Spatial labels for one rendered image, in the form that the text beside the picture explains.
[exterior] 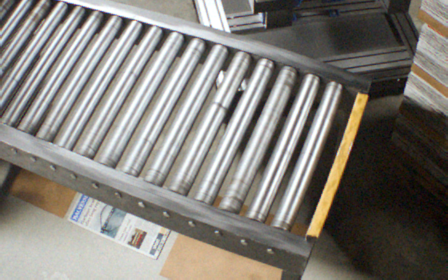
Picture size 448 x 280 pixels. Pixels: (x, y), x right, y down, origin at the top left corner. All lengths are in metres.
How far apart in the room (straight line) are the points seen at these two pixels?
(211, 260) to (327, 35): 0.97
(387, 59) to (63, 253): 1.42
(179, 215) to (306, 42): 1.23
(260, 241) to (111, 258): 0.98
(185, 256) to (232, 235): 0.85
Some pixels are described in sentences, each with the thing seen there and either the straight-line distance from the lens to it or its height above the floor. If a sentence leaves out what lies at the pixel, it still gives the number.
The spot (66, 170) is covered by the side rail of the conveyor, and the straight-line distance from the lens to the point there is 1.77.
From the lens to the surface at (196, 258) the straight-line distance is 2.47.
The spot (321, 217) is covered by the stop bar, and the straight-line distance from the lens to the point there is 1.64.
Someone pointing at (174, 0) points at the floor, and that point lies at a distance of 3.15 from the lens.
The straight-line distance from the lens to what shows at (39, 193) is 2.67.
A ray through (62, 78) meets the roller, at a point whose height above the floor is 0.79.
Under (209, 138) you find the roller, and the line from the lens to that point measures 1.76.
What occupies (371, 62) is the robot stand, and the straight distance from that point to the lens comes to 2.68.
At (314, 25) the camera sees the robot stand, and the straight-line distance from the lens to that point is 2.78.
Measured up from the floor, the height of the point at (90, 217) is 0.01.
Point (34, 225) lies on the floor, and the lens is 2.61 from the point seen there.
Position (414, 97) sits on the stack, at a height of 0.51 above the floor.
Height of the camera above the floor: 2.28
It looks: 57 degrees down
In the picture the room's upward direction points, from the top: straight up
